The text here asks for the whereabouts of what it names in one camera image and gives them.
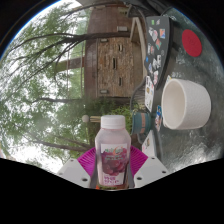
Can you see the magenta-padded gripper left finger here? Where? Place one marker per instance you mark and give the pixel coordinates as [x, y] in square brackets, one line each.
[85, 163]

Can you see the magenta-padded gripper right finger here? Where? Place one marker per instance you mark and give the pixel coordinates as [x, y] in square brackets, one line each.
[140, 163]

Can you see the pink drink bottle white cap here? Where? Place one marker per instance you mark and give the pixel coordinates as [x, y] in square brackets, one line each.
[112, 150]

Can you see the potted plant in teal pot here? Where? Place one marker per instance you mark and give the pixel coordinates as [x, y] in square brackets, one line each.
[141, 122]

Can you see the blue card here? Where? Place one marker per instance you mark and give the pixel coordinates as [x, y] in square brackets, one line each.
[158, 118]

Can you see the grey wicker chair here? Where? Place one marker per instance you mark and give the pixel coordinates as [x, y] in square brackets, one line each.
[138, 98]

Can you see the white sticker sheet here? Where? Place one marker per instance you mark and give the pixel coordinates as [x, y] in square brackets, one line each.
[149, 95]

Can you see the white ceramic mug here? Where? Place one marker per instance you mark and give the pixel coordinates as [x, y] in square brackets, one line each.
[193, 105]

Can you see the black laptop with stickers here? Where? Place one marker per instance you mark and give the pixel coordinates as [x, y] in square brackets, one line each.
[158, 46]

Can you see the large dark-trunked tree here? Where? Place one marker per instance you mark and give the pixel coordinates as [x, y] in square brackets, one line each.
[83, 36]

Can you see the flat round red coaster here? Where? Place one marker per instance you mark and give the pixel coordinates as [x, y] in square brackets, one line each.
[192, 42]

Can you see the globe lamp post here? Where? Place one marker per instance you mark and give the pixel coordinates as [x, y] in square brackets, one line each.
[86, 118]

